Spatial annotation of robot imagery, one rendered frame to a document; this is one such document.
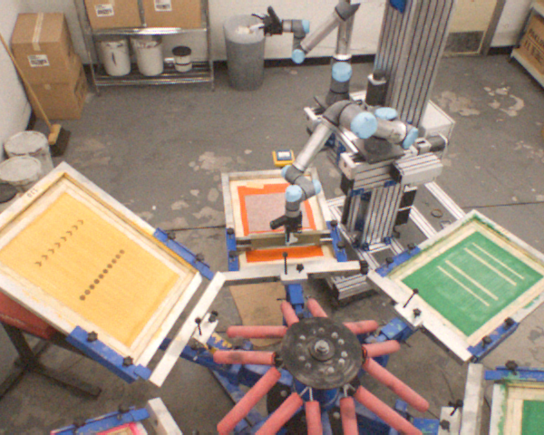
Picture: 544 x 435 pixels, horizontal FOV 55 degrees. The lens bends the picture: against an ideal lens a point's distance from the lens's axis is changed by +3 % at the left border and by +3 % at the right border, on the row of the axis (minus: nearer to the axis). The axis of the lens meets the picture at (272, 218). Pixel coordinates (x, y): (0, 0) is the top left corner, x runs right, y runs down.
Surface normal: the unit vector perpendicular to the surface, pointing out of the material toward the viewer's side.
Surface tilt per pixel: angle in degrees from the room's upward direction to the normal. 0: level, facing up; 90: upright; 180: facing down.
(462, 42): 90
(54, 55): 90
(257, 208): 0
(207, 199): 0
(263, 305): 0
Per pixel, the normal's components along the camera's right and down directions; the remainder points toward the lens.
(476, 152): 0.03, -0.71
